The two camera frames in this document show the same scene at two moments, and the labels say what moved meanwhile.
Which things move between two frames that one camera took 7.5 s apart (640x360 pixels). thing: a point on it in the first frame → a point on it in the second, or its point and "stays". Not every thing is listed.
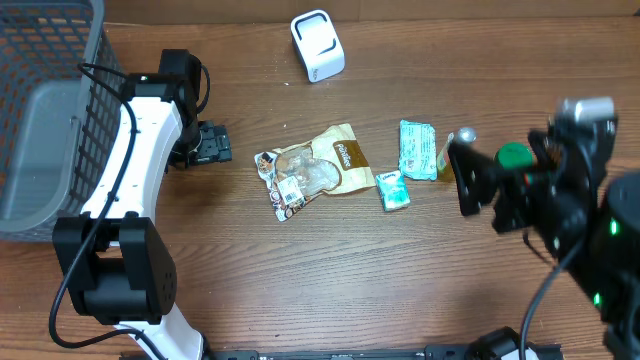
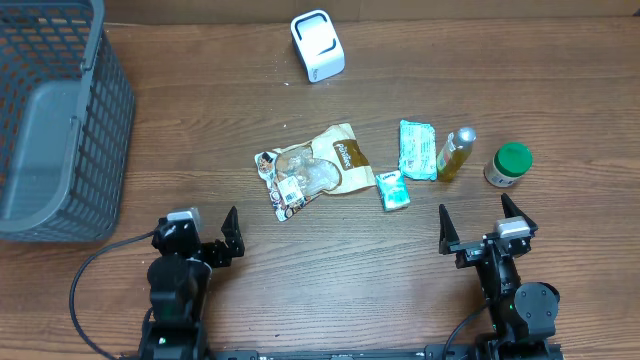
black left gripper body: (213, 147) → (214, 255)
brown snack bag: (334, 163) stays
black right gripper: (507, 195) → (482, 248)
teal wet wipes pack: (418, 150) stays
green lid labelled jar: (515, 156) stays
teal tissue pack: (393, 189) stays
